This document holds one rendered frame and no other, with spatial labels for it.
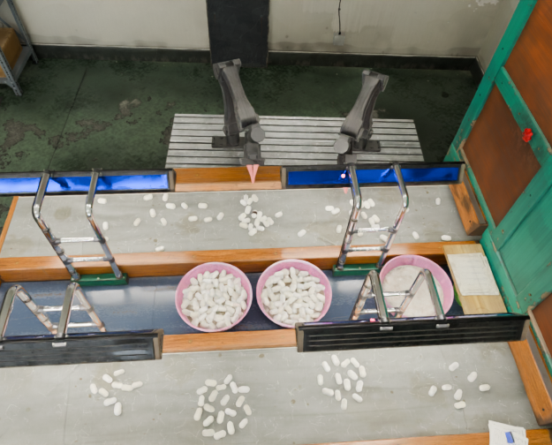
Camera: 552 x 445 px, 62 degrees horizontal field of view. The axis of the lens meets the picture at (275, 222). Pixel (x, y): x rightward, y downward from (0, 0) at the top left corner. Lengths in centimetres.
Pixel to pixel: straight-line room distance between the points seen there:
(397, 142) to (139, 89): 208
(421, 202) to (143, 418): 132
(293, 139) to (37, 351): 147
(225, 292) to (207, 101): 209
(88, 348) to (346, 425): 78
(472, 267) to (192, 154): 128
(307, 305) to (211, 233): 47
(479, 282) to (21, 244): 169
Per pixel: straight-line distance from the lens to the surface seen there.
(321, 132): 231
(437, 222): 197
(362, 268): 178
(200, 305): 167
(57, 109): 368
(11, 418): 168
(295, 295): 166
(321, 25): 370
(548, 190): 161
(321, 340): 123
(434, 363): 167
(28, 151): 344
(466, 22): 394
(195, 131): 228
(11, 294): 138
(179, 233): 182
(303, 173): 152
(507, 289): 181
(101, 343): 126
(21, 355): 134
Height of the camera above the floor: 222
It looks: 54 degrees down
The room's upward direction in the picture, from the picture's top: 4 degrees clockwise
